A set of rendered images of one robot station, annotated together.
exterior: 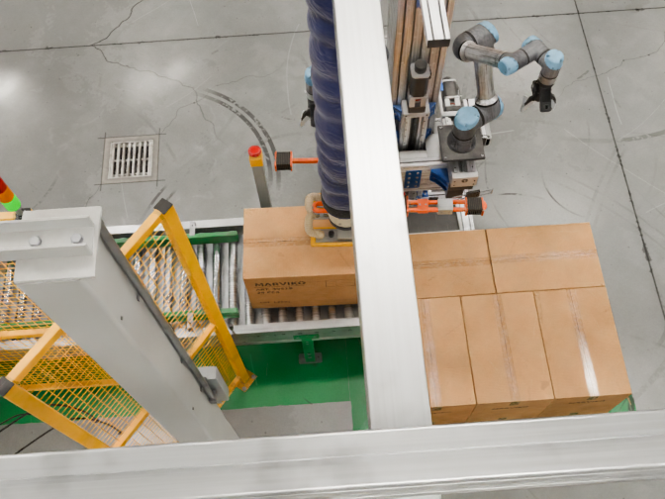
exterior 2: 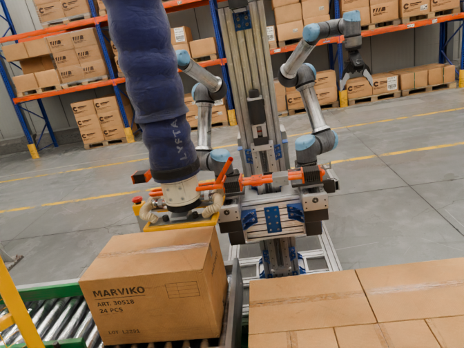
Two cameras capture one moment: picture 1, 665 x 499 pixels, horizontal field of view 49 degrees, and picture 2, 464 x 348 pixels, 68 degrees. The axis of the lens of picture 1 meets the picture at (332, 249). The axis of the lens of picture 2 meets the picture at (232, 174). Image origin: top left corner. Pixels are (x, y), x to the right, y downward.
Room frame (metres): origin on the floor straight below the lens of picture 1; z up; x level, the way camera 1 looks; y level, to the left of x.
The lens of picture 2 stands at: (0.24, -0.54, 1.82)
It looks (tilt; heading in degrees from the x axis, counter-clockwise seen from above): 20 degrees down; 8
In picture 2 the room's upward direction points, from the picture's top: 11 degrees counter-clockwise
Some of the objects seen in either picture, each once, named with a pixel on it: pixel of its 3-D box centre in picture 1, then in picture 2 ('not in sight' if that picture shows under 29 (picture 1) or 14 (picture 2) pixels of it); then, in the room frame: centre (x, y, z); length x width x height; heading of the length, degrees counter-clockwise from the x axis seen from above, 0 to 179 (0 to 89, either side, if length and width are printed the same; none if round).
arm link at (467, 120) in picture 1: (466, 121); (306, 148); (2.17, -0.71, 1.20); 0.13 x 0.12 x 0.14; 121
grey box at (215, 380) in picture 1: (196, 384); not in sight; (0.76, 0.53, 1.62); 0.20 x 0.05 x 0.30; 91
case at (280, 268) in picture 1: (304, 256); (161, 282); (1.68, 0.15, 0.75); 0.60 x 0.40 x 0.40; 90
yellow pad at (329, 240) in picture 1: (345, 235); (180, 219); (1.59, -0.07, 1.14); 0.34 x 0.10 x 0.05; 87
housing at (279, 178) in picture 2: (444, 206); (280, 178); (1.67, -0.54, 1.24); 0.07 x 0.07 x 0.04; 87
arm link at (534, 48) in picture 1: (532, 50); (333, 27); (2.08, -0.89, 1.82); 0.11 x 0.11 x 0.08; 31
